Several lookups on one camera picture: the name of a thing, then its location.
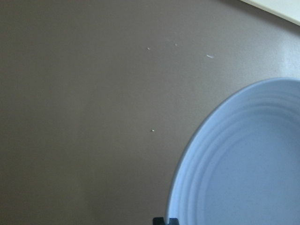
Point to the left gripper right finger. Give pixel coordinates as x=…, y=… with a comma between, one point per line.
x=173, y=221

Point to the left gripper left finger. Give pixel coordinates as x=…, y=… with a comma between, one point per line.
x=158, y=221

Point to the blue plate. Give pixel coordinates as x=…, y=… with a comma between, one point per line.
x=242, y=166

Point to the cream rabbit tray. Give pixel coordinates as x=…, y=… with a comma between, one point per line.
x=286, y=9

